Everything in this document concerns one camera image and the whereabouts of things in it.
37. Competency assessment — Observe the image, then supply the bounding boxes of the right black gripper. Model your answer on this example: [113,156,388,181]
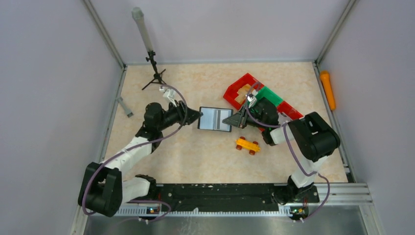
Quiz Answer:
[223,104,268,130]

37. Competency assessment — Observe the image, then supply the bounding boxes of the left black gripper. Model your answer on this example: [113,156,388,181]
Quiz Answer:
[158,99,203,131]

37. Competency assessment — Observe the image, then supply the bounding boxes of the black leather card holder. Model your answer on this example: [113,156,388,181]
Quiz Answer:
[198,106,233,132]

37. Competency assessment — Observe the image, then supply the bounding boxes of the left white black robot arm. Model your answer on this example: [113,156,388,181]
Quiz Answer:
[78,101,203,217]

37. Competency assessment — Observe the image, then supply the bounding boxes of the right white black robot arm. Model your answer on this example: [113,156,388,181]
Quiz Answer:
[222,97,341,205]

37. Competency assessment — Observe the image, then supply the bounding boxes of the red bin with wooden blocks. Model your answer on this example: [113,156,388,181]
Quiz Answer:
[223,73,258,110]

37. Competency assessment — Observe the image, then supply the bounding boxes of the yellow toy brick car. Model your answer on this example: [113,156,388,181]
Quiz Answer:
[235,137,261,156]

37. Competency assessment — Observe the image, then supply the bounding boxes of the green plastic bin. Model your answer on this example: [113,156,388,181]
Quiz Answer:
[255,86,283,107]

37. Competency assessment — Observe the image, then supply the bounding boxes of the red bin with plastic bags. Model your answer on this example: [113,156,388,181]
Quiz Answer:
[276,101,303,125]

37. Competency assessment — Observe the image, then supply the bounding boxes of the small grey tool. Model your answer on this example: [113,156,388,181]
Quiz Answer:
[116,96,134,118]

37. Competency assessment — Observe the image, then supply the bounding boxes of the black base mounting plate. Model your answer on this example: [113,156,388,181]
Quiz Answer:
[142,183,320,213]

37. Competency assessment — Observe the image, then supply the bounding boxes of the orange flashlight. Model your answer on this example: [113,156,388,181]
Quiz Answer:
[320,70,336,111]

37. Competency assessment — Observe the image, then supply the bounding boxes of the black tripod with grey tube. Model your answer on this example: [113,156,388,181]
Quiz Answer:
[131,7,166,91]

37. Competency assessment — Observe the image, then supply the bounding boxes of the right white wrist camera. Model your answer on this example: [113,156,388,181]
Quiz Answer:
[246,90,257,109]

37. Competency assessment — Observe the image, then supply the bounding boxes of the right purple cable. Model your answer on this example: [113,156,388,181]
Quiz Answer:
[244,82,331,223]

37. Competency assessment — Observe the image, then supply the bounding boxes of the purple cable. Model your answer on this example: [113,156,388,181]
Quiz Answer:
[81,84,189,224]
[244,82,331,223]

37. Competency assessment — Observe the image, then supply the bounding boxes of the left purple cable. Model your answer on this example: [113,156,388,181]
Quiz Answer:
[81,84,189,224]

